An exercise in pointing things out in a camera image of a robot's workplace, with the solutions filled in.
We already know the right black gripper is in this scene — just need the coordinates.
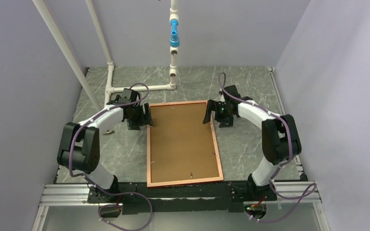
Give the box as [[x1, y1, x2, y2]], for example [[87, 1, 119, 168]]
[[203, 99, 234, 128]]

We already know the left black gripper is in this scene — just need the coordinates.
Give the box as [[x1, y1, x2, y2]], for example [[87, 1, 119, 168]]
[[127, 103, 154, 130]]

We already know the orange wooden picture frame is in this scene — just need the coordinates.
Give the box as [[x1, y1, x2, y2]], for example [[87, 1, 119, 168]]
[[146, 100, 225, 188]]

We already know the brown backing board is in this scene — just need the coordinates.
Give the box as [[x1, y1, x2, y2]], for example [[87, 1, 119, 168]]
[[150, 103, 221, 184]]

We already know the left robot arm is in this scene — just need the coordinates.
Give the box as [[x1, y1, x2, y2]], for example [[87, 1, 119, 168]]
[[57, 88, 153, 202]]

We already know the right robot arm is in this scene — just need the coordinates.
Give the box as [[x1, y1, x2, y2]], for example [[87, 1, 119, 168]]
[[203, 85, 302, 200]]

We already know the blue pipe fitting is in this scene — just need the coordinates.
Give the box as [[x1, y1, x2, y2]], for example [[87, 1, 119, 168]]
[[170, 19, 180, 48]]

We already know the white PVC pipe stand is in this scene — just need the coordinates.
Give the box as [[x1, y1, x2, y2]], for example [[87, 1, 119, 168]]
[[33, 0, 179, 111]]

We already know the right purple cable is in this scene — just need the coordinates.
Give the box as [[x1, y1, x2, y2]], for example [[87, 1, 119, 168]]
[[218, 72, 318, 224]]

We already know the purple cable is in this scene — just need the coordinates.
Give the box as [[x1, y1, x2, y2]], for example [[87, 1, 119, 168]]
[[68, 83, 154, 231], [218, 72, 318, 224]]

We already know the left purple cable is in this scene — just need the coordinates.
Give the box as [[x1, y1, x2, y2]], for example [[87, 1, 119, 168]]
[[68, 83, 154, 231]]

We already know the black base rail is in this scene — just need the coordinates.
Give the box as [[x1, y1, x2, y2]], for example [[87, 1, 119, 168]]
[[87, 180, 277, 215]]

